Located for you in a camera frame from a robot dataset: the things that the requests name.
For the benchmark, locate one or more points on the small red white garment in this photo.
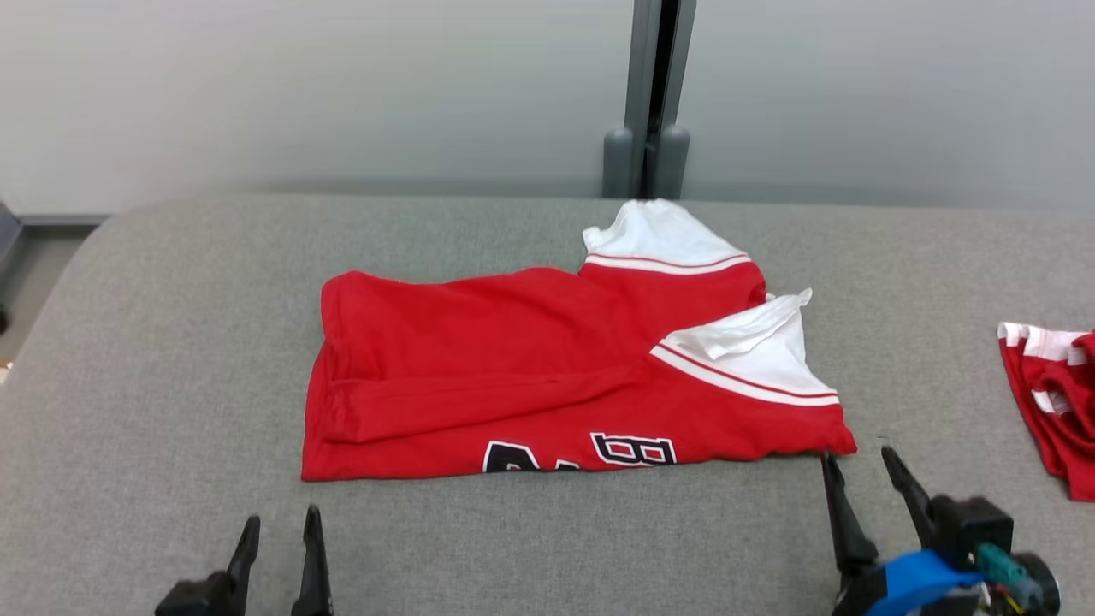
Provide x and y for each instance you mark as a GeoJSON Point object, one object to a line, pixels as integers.
{"type": "Point", "coordinates": [1056, 411]}

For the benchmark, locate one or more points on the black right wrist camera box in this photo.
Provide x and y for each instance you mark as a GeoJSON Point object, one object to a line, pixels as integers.
{"type": "Point", "coordinates": [971, 522]}

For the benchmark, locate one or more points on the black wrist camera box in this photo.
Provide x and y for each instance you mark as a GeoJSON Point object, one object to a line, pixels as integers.
{"type": "Point", "coordinates": [192, 599]}
{"type": "Point", "coordinates": [971, 522]}

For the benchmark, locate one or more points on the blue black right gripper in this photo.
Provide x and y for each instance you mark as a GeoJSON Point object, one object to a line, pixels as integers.
{"type": "Point", "coordinates": [915, 586]}

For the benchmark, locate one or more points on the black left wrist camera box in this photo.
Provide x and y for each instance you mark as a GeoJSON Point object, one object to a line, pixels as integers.
{"type": "Point", "coordinates": [192, 599]}

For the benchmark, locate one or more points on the red jersey with white sleeves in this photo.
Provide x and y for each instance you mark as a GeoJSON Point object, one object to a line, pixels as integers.
{"type": "Point", "coordinates": [479, 359]}

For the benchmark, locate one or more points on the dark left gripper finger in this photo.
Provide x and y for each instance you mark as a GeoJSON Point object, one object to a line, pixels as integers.
{"type": "Point", "coordinates": [244, 565]}
{"type": "Point", "coordinates": [314, 565]}

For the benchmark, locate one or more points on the grey upright wall post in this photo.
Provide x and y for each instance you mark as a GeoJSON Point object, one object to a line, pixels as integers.
{"type": "Point", "coordinates": [642, 103]}

